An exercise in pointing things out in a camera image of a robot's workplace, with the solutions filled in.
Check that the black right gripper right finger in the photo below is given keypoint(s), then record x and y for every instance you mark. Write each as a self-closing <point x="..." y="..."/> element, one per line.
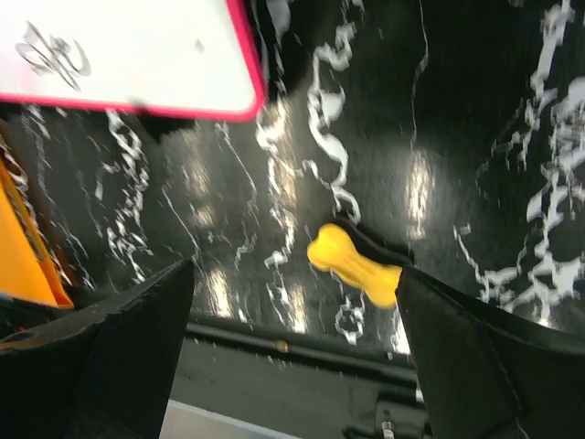
<point x="485" y="373"/>

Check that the black marble pattern mat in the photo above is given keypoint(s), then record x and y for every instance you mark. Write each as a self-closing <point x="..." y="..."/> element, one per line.
<point x="452" y="130"/>

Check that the pink-framed whiteboard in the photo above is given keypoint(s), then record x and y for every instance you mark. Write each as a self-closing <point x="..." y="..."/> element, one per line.
<point x="181" y="59"/>

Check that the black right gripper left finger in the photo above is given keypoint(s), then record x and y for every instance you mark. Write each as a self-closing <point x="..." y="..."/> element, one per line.
<point x="105" y="371"/>

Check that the yellow bone-shaped eraser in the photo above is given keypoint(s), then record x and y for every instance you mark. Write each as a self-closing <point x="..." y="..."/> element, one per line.
<point x="340" y="247"/>

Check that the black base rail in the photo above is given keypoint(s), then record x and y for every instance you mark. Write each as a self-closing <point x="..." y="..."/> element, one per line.
<point x="298" y="384"/>

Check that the orange folder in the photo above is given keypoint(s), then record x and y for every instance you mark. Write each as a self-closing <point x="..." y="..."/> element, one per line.
<point x="27" y="271"/>

